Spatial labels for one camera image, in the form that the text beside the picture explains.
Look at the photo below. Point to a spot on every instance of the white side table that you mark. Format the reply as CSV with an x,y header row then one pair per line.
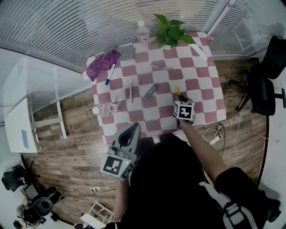
x,y
18,127

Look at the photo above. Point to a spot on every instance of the white box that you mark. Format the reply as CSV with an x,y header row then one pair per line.
x,y
91,220

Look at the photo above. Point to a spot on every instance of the potted green plant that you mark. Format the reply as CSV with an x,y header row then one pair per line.
x,y
171,33

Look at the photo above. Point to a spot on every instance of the lying clear water bottle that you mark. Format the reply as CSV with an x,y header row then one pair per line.
x,y
105,109

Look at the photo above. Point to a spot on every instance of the person's right forearm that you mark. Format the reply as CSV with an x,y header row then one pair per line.
x,y
201,147

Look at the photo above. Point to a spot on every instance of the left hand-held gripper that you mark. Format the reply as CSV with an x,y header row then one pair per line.
x,y
114,165

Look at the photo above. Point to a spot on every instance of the purple cloth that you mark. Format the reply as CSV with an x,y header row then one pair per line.
x,y
100,64

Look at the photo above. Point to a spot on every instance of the white power strip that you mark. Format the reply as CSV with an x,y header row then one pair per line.
x,y
215,140

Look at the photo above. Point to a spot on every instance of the yellow utility knife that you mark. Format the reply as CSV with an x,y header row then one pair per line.
x,y
178,91

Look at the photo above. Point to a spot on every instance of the black equipment pile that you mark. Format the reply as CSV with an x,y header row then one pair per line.
x,y
43,204

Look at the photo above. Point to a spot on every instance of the checkered tablecloth table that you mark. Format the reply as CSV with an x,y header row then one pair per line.
x,y
190,73

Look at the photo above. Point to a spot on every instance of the person's left forearm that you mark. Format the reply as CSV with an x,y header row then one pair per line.
x,y
121,199

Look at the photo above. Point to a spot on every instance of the white pen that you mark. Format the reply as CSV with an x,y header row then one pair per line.
x,y
131,92

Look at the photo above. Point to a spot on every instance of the long white strip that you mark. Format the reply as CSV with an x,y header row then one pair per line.
x,y
198,52

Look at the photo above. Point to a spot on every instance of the teal utility knife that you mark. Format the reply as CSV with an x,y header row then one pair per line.
x,y
150,91

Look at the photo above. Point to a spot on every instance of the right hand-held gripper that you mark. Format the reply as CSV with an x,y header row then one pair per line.
x,y
184,110

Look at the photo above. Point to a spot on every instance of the clear gel pen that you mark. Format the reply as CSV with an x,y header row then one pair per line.
x,y
162,66

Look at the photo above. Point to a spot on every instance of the person's black clothing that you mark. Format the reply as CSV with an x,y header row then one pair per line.
x,y
167,179

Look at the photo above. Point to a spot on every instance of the white marker with blue cap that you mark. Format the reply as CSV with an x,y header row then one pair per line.
x,y
110,73

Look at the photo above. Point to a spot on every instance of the black mesh office chair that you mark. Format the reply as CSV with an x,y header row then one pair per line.
x,y
266,94

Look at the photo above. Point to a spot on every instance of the light wooden rack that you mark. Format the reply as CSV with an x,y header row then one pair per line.
x,y
96,202

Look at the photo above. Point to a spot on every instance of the white paper sheets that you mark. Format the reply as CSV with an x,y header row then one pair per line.
x,y
85,76

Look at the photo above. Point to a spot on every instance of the upright clear water bottle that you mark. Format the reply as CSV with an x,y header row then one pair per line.
x,y
143,32

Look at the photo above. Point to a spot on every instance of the blue card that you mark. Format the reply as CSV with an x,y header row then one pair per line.
x,y
25,139

